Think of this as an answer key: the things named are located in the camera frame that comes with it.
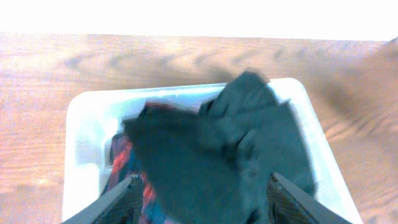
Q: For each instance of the red navy plaid shirt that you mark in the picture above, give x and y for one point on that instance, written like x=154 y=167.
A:
x=130 y=174

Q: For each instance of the clear plastic storage bin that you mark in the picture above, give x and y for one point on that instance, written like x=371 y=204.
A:
x=94 y=117

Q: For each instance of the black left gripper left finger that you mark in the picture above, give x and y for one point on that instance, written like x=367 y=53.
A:
x=121 y=205

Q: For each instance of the large black garment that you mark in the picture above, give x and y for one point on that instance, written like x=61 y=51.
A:
x=213 y=166

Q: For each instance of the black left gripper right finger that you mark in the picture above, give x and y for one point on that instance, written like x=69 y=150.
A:
x=289 y=204

